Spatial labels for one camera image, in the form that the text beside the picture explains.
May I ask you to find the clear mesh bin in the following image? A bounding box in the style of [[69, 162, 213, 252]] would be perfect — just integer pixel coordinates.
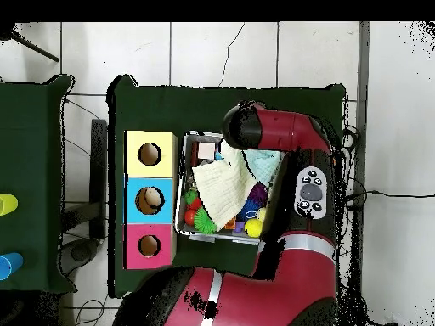
[[174, 130, 290, 245]]

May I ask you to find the yellow tennis ball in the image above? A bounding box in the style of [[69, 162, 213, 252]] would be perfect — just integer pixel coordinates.
[[244, 218, 265, 239]]

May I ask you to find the cream yellow waffle cloth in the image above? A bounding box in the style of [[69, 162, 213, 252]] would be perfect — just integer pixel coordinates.
[[193, 145, 259, 232]]

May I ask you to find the black equipment stand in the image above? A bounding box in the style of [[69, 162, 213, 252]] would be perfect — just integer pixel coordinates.
[[59, 118, 110, 273]]

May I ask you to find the yellow plastic cup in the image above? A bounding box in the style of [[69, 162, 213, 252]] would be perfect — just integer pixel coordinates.
[[0, 193, 20, 217]]

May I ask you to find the black tripod leg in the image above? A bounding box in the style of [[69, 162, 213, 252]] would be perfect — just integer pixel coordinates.
[[0, 23, 61, 64]]

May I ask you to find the green spiky ball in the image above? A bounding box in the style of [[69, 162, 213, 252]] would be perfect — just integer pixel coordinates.
[[194, 206, 218, 235]]

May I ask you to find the dark green table cloth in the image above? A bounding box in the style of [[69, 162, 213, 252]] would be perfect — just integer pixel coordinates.
[[0, 74, 75, 293], [108, 74, 347, 299]]

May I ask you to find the purple spiky ball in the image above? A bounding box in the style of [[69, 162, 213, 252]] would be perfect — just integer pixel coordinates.
[[247, 182, 270, 211]]

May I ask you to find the blue plastic cup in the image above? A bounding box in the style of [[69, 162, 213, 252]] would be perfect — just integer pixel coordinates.
[[0, 252, 25, 281]]

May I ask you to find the pale wooden cube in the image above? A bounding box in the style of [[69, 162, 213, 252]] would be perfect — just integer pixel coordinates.
[[197, 142, 217, 160]]

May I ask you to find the wooden box with three holes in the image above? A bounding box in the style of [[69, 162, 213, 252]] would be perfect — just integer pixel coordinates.
[[122, 130, 179, 271]]

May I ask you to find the mint green waffle cloth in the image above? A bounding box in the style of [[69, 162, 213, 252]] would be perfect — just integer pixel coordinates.
[[243, 149, 283, 186]]

